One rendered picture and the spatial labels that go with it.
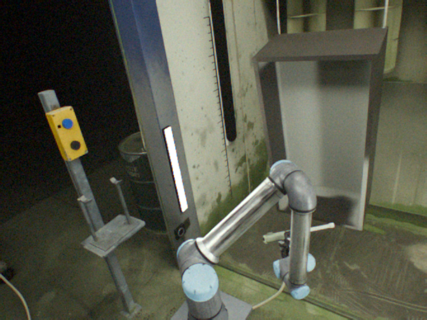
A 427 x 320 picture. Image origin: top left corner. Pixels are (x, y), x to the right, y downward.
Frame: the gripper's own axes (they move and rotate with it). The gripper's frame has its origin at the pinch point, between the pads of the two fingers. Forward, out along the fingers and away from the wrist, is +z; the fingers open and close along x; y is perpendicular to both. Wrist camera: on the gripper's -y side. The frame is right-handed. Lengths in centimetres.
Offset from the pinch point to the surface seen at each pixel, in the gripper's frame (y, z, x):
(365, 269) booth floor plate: 41, 13, 66
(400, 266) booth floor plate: 42, 6, 90
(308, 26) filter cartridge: -153, 59, 70
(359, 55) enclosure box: -98, -61, 25
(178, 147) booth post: -69, 21, -55
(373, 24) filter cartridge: -139, 25, 105
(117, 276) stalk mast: 11, 25, -109
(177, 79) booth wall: -112, 11, -50
